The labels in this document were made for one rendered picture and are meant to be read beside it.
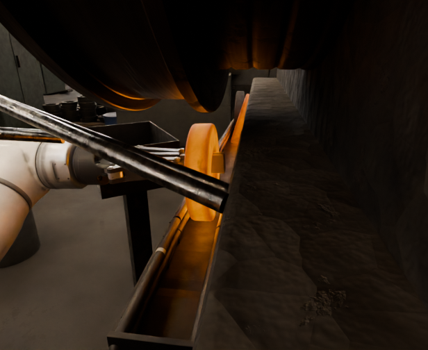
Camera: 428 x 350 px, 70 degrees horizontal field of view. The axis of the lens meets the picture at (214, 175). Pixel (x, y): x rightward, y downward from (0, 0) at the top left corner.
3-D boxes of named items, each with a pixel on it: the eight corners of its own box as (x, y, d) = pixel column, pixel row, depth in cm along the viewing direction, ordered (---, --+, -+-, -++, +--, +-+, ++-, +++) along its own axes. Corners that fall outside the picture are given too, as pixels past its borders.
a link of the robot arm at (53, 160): (44, 198, 50) (77, 198, 49) (29, 144, 47) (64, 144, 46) (74, 177, 59) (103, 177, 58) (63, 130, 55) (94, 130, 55)
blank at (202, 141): (219, 119, 55) (200, 119, 55) (205, 131, 40) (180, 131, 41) (220, 200, 59) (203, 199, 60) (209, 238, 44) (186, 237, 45)
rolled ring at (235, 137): (232, 137, 125) (240, 139, 125) (228, 146, 108) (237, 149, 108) (247, 92, 119) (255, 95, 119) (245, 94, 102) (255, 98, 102)
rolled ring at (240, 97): (235, 91, 125) (242, 91, 125) (237, 91, 143) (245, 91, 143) (233, 136, 130) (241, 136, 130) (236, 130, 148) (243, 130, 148)
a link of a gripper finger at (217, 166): (180, 153, 49) (179, 155, 48) (224, 153, 48) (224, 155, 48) (182, 171, 50) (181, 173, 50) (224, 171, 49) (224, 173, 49)
